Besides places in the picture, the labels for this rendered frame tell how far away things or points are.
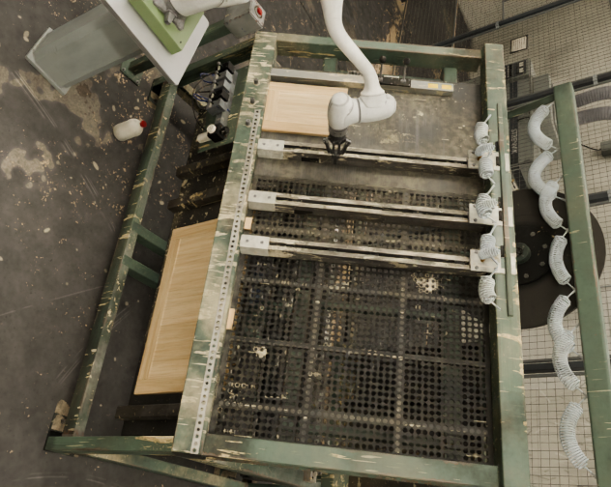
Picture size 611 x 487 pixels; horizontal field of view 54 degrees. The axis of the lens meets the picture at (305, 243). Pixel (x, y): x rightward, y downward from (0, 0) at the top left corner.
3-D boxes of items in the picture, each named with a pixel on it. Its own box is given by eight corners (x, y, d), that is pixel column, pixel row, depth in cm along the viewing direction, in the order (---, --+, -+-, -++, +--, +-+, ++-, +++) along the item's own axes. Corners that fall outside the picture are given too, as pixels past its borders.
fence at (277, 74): (272, 72, 319) (271, 68, 316) (451, 89, 315) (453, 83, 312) (271, 80, 317) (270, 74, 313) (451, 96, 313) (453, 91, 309)
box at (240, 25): (225, 8, 316) (252, -5, 306) (239, 24, 324) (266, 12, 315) (221, 24, 310) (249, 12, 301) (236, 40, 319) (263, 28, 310)
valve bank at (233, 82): (197, 61, 317) (233, 46, 305) (215, 78, 328) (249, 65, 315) (178, 136, 294) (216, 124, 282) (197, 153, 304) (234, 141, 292)
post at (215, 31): (129, 62, 355) (228, 15, 316) (136, 69, 359) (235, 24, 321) (127, 69, 352) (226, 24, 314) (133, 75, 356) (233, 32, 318)
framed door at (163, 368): (176, 231, 328) (173, 229, 326) (256, 212, 300) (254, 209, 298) (136, 395, 286) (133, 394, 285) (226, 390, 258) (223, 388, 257)
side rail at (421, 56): (277, 47, 336) (277, 32, 326) (476, 65, 332) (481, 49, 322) (276, 55, 333) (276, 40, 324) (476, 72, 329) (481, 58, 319)
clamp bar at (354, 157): (260, 144, 297) (257, 112, 276) (502, 166, 292) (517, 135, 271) (257, 160, 293) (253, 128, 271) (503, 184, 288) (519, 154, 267)
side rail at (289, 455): (209, 438, 238) (206, 432, 228) (489, 470, 233) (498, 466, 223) (206, 459, 234) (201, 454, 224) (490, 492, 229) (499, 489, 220)
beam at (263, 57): (256, 44, 337) (255, 30, 327) (277, 46, 336) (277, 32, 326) (175, 456, 234) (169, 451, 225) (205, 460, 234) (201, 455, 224)
